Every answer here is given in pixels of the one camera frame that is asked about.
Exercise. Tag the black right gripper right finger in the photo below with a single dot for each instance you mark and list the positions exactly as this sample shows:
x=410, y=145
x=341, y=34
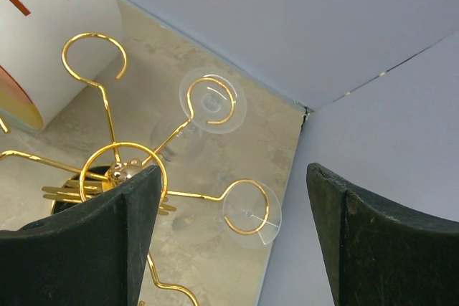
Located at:
x=379, y=252

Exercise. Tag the gold wine glass rack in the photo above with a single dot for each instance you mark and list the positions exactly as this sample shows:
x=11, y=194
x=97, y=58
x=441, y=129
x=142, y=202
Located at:
x=119, y=172

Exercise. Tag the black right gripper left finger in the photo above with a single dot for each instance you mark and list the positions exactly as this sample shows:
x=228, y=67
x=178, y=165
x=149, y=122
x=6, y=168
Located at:
x=93, y=253

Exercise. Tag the clear round wine glass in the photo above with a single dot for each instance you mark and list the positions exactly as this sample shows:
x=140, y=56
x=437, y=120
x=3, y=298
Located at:
x=212, y=102

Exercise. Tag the white round drawer cabinet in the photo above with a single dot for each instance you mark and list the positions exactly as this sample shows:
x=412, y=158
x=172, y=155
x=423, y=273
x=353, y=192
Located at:
x=35, y=85

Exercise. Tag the clear ribbed flute glass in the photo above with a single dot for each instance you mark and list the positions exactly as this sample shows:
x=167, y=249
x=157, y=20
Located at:
x=248, y=211

